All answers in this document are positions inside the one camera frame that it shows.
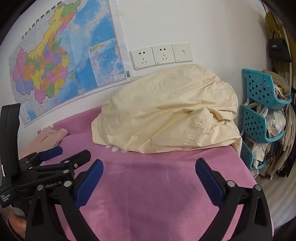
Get peach garment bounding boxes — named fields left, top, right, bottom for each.
left=22, top=127, right=69, bottom=158

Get pink blanket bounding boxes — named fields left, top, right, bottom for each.
left=21, top=105, right=262, bottom=241

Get colourful wall map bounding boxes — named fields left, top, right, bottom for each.
left=9, top=0, right=133, bottom=127

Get clear plastic bags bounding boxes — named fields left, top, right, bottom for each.
left=255, top=104, right=286, bottom=139

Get beige clothes in basket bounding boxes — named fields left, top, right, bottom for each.
left=268, top=71, right=292, bottom=100

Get beige hanging straps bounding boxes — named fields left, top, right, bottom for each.
left=276, top=104, right=296, bottom=178

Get black handbag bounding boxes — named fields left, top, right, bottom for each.
left=268, top=31, right=291, bottom=62

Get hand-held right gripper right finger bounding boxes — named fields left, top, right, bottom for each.
left=195, top=158, right=273, bottom=241

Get person's left hand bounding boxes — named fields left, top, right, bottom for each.
left=8, top=214, right=27, bottom=235

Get white wall socket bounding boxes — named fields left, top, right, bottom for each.
left=131, top=47, right=155, bottom=69
left=151, top=44, right=175, bottom=66

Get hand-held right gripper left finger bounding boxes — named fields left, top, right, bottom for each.
left=25, top=159, right=104, bottom=241

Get teal plastic basket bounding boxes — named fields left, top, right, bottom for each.
left=241, top=105, right=285, bottom=143
left=242, top=68, right=292, bottom=109
left=240, top=140, right=258, bottom=172

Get large cream cloth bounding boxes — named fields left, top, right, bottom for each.
left=91, top=64, right=242, bottom=154

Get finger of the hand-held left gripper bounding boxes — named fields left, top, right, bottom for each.
left=19, top=146, right=63, bottom=169
left=25, top=150, right=91, bottom=179

